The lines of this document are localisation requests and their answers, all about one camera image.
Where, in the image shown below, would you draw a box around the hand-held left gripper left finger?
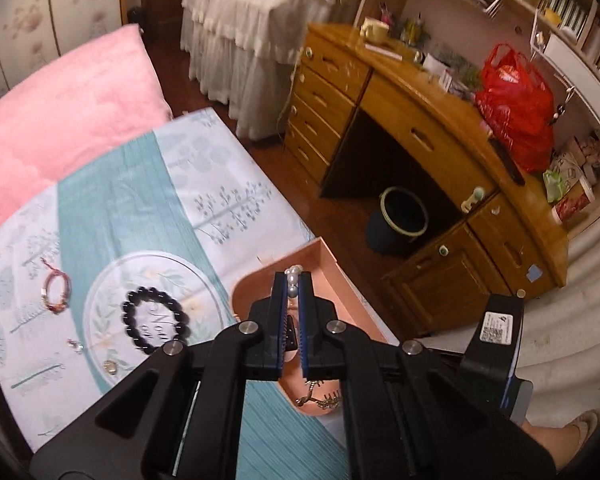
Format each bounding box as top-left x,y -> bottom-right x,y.
30,272 -> 288,480

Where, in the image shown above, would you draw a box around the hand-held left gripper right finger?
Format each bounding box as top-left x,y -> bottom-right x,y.
299,273 -> 557,480

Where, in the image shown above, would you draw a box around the white pearl bracelet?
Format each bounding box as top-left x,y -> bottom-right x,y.
285,265 -> 304,299

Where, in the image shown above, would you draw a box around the pink jewelry box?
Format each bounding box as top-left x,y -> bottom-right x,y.
230,237 -> 401,418

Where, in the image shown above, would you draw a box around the person's right forearm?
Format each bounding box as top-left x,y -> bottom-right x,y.
521,409 -> 600,476

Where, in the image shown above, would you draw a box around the white patterned blanket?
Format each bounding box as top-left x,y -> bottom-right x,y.
510,220 -> 600,413

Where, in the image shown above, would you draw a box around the dark waste bin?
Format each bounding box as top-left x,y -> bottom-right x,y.
365,186 -> 430,256

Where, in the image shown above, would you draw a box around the green drawer hook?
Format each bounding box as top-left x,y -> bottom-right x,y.
461,186 -> 486,214

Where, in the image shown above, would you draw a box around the small green bag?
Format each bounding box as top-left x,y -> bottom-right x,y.
542,170 -> 569,204

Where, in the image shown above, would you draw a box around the black flat comb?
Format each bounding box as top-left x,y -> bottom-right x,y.
487,132 -> 527,186

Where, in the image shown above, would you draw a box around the teal and white printed bedsheet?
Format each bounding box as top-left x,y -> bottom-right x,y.
0,107 -> 353,480

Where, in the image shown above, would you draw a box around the wooden desk with drawers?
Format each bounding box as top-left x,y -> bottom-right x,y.
282,22 -> 571,339

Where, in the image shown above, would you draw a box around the red plastic bag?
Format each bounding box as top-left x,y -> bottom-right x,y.
474,42 -> 557,174

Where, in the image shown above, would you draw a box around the small white box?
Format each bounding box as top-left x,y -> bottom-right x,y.
422,52 -> 449,79

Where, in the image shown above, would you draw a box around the white lace bed cover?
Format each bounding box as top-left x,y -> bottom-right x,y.
180,0 -> 353,142

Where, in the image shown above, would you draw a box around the pale yellow cup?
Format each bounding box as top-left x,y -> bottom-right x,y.
361,17 -> 391,45

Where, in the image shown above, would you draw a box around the pink pillow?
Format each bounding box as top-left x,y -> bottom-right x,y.
0,24 -> 174,247

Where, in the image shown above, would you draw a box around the pen holder with pens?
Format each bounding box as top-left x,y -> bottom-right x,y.
401,11 -> 429,47

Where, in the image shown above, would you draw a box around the wooden bookshelf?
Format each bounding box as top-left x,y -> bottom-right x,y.
407,0 -> 600,161

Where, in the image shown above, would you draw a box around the row of books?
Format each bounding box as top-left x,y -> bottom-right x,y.
450,0 -> 600,81

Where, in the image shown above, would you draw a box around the floral wardrobe doors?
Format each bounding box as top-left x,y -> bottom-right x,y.
0,0 -> 127,108

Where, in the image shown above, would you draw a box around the black bead bracelet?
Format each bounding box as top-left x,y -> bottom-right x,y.
121,285 -> 190,356

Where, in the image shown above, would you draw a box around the red string bracelet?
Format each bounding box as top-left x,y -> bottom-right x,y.
40,257 -> 72,314

